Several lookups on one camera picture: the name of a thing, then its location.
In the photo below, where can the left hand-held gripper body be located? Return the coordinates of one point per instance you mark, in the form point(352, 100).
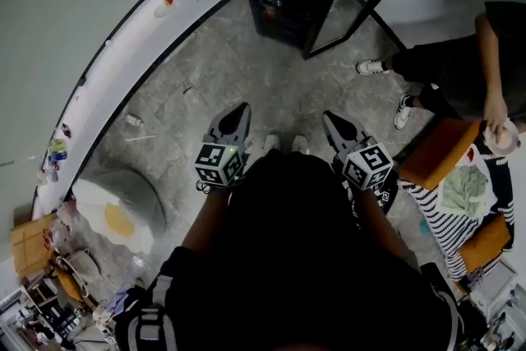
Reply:
point(218, 164)

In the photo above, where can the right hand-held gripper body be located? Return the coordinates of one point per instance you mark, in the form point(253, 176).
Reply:
point(365, 166)

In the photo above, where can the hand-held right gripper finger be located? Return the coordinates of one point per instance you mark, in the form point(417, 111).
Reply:
point(349, 125)
point(330, 135)

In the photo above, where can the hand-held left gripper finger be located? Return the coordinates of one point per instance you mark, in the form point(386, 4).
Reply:
point(246, 123)
point(220, 118)

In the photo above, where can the person's right forearm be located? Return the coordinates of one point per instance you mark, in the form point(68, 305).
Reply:
point(380, 222)

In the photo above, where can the person's left forearm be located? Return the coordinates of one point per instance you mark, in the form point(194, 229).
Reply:
point(205, 222)

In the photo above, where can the dark jar inside fridge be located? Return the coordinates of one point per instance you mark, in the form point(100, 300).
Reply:
point(271, 4)

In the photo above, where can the person's right white shoe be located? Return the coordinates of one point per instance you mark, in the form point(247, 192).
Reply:
point(300, 144)

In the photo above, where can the person's white shoe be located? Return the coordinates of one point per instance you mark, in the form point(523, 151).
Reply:
point(403, 113)
point(300, 144)
point(372, 67)
point(272, 143)

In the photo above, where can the person's left white shoe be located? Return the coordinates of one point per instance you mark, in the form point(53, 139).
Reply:
point(272, 143)

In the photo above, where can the orange sofa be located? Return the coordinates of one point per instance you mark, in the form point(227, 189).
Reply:
point(439, 152)

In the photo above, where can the thin white stick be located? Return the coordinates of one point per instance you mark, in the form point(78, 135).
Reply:
point(140, 138)

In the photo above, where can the small white carton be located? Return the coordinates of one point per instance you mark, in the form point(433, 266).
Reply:
point(133, 120)

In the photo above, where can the black and white striped cloth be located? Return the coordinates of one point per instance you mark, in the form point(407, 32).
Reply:
point(444, 226)

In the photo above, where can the pale green cloth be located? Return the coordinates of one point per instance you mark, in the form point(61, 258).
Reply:
point(464, 189)

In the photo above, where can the person's black clothing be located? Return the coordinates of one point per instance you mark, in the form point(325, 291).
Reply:
point(296, 259)

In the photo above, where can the fried egg shaped cushion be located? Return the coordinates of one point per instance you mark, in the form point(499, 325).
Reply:
point(107, 218)

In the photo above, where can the clear plastic bottle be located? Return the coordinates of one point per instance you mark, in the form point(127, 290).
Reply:
point(137, 263)

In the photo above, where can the white bowl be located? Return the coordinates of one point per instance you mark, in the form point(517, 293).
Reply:
point(509, 141)

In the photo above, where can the white storage box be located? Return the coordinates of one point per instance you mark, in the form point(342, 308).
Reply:
point(495, 292)

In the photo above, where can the brown cardboard box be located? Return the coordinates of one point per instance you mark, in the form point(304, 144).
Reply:
point(30, 244)

